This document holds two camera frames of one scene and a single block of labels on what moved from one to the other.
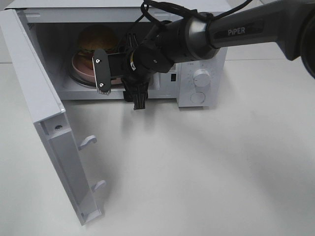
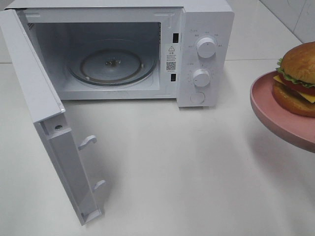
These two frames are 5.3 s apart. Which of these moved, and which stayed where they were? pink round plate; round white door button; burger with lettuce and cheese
Moved: burger with lettuce and cheese; pink round plate
Stayed: round white door button
